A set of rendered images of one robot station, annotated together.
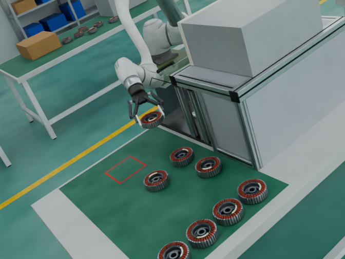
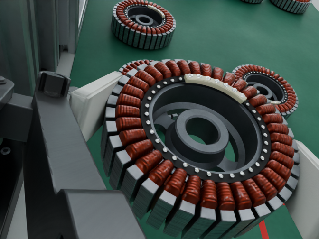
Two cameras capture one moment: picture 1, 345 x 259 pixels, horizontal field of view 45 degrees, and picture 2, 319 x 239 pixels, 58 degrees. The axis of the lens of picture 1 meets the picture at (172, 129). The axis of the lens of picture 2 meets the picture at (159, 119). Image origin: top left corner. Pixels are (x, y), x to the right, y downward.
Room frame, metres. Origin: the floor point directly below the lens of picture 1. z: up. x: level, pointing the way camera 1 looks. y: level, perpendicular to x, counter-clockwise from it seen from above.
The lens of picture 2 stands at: (1.93, 0.07, 1.04)
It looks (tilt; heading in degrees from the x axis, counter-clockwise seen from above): 47 degrees down; 189
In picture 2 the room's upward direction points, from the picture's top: 20 degrees clockwise
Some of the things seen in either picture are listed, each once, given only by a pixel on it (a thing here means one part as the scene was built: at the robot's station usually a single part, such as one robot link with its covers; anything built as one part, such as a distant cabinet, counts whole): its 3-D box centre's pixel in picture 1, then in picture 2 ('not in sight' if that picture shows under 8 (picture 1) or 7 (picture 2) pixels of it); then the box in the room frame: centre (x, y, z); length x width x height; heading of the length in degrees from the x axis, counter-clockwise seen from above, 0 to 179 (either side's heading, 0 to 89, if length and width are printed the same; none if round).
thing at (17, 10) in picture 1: (22, 5); not in sight; (7.99, 1.72, 0.87); 0.40 x 0.36 x 0.17; 27
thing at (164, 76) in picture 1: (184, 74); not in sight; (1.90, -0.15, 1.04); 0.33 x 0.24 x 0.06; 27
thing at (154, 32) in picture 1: (156, 35); not in sight; (2.81, -0.12, 1.00); 0.18 x 0.16 x 0.22; 70
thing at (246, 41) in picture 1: (249, 25); not in sight; (1.71, -0.46, 1.22); 0.44 x 0.39 x 0.20; 117
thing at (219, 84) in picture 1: (257, 51); not in sight; (1.71, -0.47, 1.09); 0.68 x 0.44 x 0.05; 117
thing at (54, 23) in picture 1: (53, 22); not in sight; (8.15, 1.38, 0.38); 0.42 x 0.36 x 0.21; 28
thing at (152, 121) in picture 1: (152, 119); (198, 137); (1.81, 0.08, 0.91); 0.11 x 0.11 x 0.04
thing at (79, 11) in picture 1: (72, 10); not in sight; (8.35, 0.99, 0.43); 0.42 x 0.28 x 0.30; 29
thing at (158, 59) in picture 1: (158, 55); not in sight; (2.80, -0.09, 0.86); 0.22 x 0.18 x 0.06; 118
